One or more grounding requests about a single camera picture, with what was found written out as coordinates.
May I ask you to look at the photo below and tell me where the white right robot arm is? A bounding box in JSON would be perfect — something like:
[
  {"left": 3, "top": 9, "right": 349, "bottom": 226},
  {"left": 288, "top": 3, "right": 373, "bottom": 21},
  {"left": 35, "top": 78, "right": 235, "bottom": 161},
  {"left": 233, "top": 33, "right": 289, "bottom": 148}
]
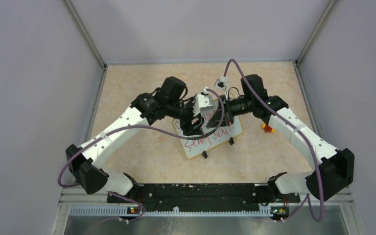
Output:
[{"left": 222, "top": 74, "right": 354, "bottom": 202}]

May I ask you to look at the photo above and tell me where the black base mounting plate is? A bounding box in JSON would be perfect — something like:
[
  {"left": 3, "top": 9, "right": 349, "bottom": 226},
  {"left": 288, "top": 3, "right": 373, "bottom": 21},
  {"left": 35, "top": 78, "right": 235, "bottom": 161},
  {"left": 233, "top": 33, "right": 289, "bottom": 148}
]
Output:
[{"left": 107, "top": 183, "right": 301, "bottom": 214}]

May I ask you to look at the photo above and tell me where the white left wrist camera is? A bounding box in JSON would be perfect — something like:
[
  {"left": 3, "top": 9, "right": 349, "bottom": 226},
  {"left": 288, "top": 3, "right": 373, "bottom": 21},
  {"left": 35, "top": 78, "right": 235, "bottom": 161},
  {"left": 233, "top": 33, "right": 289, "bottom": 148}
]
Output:
[{"left": 193, "top": 94, "right": 213, "bottom": 117}]

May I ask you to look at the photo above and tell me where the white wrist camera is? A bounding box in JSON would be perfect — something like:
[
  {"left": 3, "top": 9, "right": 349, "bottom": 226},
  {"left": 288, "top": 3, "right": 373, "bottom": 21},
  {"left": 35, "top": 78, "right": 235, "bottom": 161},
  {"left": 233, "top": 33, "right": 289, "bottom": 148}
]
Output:
[
  {"left": 214, "top": 76, "right": 230, "bottom": 92},
  {"left": 193, "top": 94, "right": 213, "bottom": 117}
]

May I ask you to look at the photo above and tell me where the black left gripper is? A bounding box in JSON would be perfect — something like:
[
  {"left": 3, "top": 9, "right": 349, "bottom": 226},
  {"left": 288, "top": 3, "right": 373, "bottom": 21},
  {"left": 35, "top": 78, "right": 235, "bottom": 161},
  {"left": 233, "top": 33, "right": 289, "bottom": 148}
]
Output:
[{"left": 166, "top": 96, "right": 204, "bottom": 135}]

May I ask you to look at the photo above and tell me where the red green toy brick car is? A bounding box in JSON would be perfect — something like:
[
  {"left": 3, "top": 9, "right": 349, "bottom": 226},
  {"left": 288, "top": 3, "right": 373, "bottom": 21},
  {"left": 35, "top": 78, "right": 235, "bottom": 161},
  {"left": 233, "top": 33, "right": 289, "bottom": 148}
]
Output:
[{"left": 261, "top": 123, "right": 275, "bottom": 133}]

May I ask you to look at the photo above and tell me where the yellow framed whiteboard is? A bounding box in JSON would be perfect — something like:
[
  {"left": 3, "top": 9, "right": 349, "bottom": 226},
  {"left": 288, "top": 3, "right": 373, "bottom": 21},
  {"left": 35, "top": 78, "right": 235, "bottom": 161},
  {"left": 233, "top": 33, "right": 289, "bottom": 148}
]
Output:
[{"left": 172, "top": 99, "right": 243, "bottom": 159}]

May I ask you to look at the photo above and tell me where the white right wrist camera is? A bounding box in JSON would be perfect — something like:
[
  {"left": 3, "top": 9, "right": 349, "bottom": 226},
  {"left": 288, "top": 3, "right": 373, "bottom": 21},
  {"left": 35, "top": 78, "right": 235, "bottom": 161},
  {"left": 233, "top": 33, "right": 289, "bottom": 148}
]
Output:
[{"left": 214, "top": 76, "right": 230, "bottom": 92}]

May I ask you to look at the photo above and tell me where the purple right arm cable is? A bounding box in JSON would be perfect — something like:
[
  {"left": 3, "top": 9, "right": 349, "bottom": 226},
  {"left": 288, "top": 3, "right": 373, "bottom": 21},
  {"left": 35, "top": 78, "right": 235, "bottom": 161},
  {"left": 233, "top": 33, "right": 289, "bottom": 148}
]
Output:
[{"left": 223, "top": 59, "right": 326, "bottom": 223}]

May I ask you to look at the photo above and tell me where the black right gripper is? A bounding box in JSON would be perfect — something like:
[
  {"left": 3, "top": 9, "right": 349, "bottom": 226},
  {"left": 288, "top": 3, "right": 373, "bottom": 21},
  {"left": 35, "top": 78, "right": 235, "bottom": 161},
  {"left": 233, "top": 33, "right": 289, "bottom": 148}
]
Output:
[{"left": 207, "top": 94, "right": 254, "bottom": 128}]

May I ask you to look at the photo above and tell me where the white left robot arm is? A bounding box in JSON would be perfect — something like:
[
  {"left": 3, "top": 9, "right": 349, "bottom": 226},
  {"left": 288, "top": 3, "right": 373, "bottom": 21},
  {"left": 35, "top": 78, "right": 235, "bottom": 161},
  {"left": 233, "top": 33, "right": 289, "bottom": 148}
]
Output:
[{"left": 63, "top": 76, "right": 212, "bottom": 202}]

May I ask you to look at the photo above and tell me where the white toothed cable duct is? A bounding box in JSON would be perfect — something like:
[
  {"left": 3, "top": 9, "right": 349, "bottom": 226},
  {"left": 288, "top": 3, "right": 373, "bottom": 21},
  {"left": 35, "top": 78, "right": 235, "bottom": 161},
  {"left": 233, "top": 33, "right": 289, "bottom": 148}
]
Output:
[{"left": 70, "top": 206, "right": 273, "bottom": 217}]

